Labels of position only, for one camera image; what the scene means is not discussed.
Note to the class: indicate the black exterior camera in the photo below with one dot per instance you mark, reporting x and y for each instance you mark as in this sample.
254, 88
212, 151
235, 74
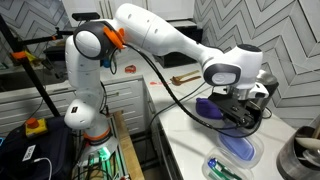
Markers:
86, 16

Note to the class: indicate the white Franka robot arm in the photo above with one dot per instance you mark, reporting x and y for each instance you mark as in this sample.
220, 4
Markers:
150, 30

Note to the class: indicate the yellow emergency stop box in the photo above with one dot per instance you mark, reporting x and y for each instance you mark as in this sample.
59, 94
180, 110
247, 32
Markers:
36, 128

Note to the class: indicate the blue bottle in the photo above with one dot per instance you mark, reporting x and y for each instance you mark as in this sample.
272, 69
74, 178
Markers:
105, 63

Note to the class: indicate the metal utensil holder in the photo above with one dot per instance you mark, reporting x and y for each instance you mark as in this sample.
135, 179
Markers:
290, 160

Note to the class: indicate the metal ladle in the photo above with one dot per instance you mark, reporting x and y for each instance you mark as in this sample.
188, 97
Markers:
311, 156

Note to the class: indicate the black silver coffee grinder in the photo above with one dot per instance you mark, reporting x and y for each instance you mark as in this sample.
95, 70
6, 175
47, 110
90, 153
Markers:
270, 83

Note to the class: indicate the black bag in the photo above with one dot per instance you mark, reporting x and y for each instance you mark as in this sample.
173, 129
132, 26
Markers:
53, 153

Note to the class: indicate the orange clamp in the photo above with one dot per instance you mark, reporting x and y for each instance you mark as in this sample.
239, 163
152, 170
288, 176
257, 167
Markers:
18, 55

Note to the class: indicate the empty transparent plastic bowl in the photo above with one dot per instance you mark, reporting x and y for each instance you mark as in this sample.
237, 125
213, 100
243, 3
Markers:
260, 150

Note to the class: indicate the black box appliance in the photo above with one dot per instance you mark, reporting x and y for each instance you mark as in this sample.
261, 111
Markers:
190, 31

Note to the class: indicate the blue plastic lid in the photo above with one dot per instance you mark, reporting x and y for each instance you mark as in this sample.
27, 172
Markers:
238, 146

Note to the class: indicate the flat red utensil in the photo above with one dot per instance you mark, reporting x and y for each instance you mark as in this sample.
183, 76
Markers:
158, 83

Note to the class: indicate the white drawer cabinet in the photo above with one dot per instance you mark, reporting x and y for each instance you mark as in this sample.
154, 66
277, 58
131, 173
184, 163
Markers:
126, 96

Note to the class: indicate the black tripod pole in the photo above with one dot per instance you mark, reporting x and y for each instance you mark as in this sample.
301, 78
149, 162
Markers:
43, 95

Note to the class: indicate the black countertop machine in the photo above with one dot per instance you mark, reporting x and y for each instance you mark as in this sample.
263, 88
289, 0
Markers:
55, 53

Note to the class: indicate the robot mounting stand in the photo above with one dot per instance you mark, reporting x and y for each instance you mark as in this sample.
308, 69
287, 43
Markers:
104, 156

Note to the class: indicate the transparent bowl with items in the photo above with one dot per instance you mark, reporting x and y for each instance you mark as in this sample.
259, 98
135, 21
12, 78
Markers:
207, 166

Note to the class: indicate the wooden plank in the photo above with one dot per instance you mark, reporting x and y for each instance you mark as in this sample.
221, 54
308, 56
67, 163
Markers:
128, 146

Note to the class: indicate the small red orange object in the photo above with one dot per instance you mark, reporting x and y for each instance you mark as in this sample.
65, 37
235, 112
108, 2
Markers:
130, 69

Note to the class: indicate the white QR code label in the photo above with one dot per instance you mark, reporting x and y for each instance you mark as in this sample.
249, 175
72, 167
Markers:
29, 152

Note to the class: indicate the green white tube blue cap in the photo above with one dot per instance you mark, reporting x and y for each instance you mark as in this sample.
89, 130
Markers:
221, 170

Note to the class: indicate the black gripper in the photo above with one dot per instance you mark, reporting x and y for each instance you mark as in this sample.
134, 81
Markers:
238, 111

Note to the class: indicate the white wall cabinet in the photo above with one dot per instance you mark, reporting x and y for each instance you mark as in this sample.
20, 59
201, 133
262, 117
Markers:
173, 8

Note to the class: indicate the purple plastic lid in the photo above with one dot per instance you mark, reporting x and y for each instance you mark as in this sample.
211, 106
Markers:
206, 108

